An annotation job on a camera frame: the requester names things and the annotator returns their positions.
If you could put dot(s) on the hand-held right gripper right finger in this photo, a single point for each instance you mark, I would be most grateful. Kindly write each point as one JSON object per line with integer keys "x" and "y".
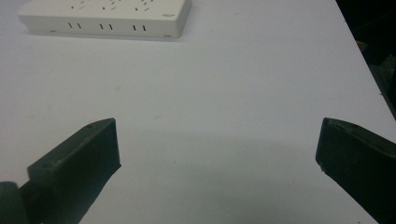
{"x": 358, "y": 161}

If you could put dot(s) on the white power strip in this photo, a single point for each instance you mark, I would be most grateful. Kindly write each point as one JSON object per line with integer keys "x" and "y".
{"x": 124, "y": 15}

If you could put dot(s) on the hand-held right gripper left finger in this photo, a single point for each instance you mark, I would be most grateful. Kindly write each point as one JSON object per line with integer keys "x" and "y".
{"x": 71, "y": 168}

